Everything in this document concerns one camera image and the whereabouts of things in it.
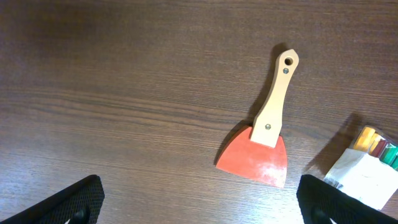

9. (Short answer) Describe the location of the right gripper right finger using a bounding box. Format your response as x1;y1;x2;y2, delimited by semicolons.
297;174;397;224

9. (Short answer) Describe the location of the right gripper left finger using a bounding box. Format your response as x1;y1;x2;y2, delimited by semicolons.
1;175;105;224

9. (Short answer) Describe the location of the orange scraper wooden handle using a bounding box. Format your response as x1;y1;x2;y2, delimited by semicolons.
216;49;299;188

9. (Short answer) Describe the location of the clear case of screwdriver bits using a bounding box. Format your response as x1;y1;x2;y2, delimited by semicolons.
323;126;397;210

